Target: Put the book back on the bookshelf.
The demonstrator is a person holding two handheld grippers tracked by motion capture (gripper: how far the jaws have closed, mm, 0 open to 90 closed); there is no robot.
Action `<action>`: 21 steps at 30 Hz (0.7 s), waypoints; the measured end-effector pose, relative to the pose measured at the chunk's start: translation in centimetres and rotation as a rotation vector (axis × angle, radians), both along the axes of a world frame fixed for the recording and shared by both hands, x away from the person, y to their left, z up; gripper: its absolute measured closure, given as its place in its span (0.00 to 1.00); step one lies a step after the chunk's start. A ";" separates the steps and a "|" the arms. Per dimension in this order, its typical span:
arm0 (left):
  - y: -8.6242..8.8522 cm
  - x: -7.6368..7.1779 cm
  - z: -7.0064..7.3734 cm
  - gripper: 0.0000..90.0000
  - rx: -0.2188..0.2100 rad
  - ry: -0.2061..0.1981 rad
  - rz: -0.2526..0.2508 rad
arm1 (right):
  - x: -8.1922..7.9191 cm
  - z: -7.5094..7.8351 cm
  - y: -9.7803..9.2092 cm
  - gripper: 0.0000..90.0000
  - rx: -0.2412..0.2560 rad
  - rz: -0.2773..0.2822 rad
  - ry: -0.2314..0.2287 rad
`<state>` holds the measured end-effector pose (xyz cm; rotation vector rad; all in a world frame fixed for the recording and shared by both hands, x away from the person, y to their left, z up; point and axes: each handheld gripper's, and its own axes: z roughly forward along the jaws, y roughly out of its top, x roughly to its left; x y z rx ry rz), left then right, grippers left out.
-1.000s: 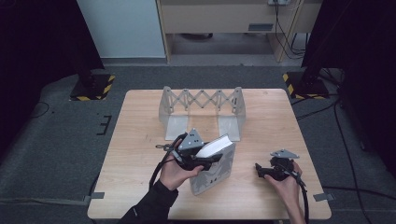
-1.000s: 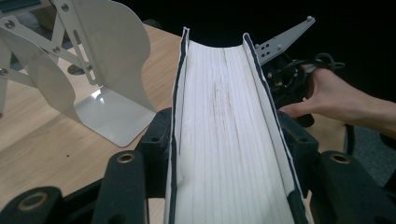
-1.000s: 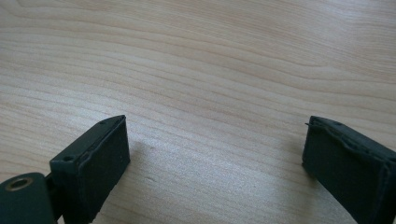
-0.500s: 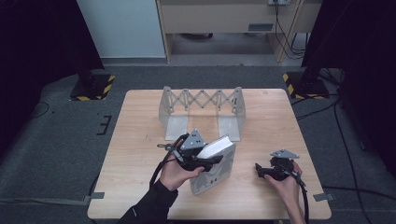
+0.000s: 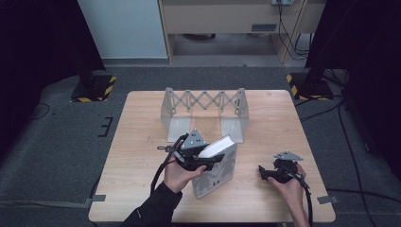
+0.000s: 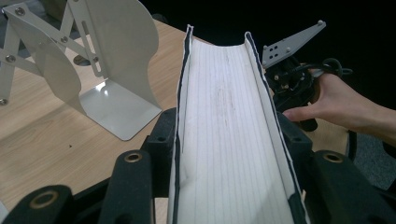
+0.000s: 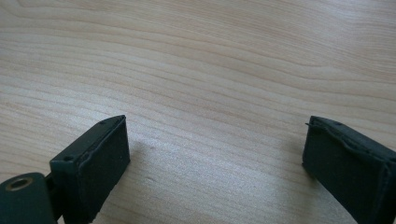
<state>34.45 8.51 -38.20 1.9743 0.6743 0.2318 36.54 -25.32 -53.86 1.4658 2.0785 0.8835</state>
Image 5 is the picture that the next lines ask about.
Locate grey tape strip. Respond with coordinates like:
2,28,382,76
316,195,340,205
84,194,107,205

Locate black hanging cables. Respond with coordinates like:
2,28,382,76
275,3,313,61

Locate striped black stand base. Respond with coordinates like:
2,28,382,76
286,72,335,102
70,74,118,103

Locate black curtain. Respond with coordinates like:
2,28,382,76
304,0,401,183
0,0,107,159

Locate white panel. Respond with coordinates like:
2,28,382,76
77,0,168,61

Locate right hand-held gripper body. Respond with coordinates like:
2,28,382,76
271,150,305,184

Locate thin black floor cable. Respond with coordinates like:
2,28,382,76
30,101,51,121

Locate person's right hand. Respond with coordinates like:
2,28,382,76
267,162,307,213

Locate grey hardcover book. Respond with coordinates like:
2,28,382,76
191,133,238,200

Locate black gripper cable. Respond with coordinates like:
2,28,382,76
291,171,314,227
149,132,190,195

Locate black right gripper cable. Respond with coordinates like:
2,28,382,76
291,171,314,227

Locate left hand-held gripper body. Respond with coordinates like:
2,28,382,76
169,128,210,172

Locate person's left hand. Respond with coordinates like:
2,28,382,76
163,140,208,195

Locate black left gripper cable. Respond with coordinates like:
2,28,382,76
149,132,190,195

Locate expandable metal bookend rack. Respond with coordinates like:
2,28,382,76
160,86,251,145

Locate light wooden desk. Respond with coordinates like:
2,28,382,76
158,0,327,65

